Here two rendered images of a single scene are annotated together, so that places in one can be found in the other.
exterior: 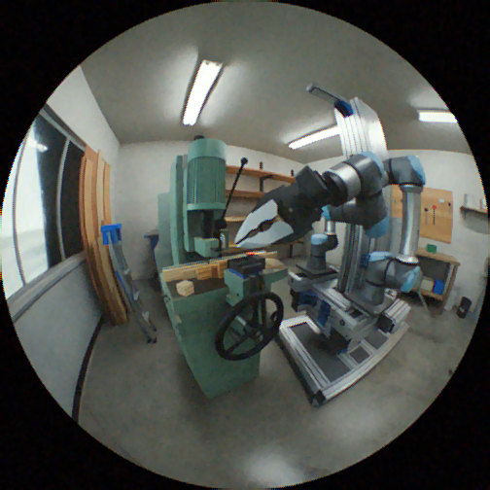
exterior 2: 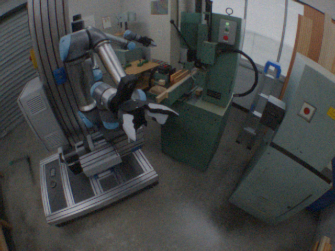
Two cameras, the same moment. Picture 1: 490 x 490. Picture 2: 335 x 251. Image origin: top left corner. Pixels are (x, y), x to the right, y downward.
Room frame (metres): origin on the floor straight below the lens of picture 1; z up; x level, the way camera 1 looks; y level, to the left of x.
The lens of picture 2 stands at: (1.78, -0.46, 1.49)
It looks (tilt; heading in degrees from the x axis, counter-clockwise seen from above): 42 degrees down; 159
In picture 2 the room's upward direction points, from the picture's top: straight up
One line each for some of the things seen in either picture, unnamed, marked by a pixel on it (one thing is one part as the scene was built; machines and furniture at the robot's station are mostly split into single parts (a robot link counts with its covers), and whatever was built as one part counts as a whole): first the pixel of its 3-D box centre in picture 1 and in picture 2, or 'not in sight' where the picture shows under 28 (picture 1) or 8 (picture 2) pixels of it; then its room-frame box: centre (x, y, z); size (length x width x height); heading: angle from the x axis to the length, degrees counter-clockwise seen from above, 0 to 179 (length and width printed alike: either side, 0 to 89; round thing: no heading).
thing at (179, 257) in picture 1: (189, 218); (224, 59); (0.90, 0.34, 1.16); 0.22 x 0.22 x 0.72; 36
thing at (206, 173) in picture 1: (206, 176); (191, 30); (0.66, 0.17, 1.35); 0.18 x 0.18 x 0.31
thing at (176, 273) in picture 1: (222, 264); (186, 80); (0.73, 0.11, 0.93); 0.60 x 0.02 x 0.05; 126
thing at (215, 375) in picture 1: (210, 337); (194, 128); (0.76, 0.24, 0.36); 0.58 x 0.45 x 0.71; 36
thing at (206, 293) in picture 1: (235, 283); (172, 82); (0.63, 0.04, 0.87); 0.61 x 0.30 x 0.06; 126
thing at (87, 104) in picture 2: (331, 215); (82, 82); (1.02, -0.63, 1.19); 0.15 x 0.12 x 0.55; 117
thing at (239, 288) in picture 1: (247, 281); (165, 75); (0.56, -0.01, 0.92); 0.15 x 0.13 x 0.09; 126
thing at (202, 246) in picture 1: (206, 247); (191, 66); (0.68, 0.18, 1.03); 0.14 x 0.07 x 0.09; 36
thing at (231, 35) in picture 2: not in sight; (227, 31); (1.01, 0.24, 1.40); 0.10 x 0.06 x 0.16; 36
